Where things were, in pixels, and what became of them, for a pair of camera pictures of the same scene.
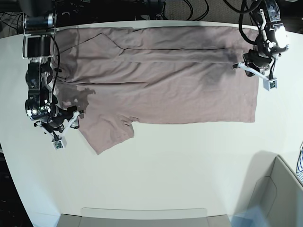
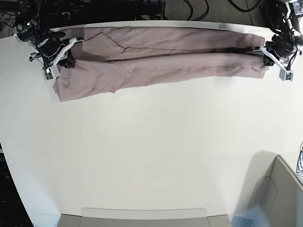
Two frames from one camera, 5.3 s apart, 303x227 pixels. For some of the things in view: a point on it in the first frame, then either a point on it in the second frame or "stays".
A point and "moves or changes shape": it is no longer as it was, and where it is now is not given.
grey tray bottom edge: x=144 y=217 stays
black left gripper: x=58 y=117 → x=48 y=45
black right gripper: x=261 y=62 → x=281 y=47
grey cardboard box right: x=280 y=196 stays
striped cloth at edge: x=299 y=164 stays
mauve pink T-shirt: x=155 y=74 moves or changes shape
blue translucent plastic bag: x=254 y=216 stays
